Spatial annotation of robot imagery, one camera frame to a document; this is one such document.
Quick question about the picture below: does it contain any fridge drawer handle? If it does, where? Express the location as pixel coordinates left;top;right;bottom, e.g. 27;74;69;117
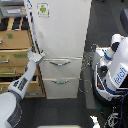
50;61;71;66
52;80;69;84

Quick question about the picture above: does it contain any white fridge body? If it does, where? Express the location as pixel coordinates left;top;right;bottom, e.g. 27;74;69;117
23;0;93;100

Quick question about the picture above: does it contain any white and blue robot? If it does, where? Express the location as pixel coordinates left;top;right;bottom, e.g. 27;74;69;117
92;34;128;106

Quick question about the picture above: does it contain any grey cable on floor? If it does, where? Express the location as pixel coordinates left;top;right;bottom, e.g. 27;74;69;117
78;43;100;94

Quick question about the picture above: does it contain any wooden drawer cabinet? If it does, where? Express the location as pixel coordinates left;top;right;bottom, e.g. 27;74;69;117
0;16;46;99

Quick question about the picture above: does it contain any bottom fridge drawer handle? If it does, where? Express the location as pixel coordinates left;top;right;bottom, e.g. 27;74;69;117
52;80;69;84

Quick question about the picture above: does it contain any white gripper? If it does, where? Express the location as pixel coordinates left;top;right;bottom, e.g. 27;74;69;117
27;50;45;64

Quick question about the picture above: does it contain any green android sticker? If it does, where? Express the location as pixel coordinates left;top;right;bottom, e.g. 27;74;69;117
37;3;49;17

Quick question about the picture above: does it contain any middle fridge drawer handle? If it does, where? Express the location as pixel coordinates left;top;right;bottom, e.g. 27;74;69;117
50;61;71;66

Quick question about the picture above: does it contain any grey box on cabinet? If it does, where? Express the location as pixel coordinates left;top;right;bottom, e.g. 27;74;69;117
0;6;26;17

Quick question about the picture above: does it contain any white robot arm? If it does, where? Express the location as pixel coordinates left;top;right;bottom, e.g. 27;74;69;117
0;50;45;128

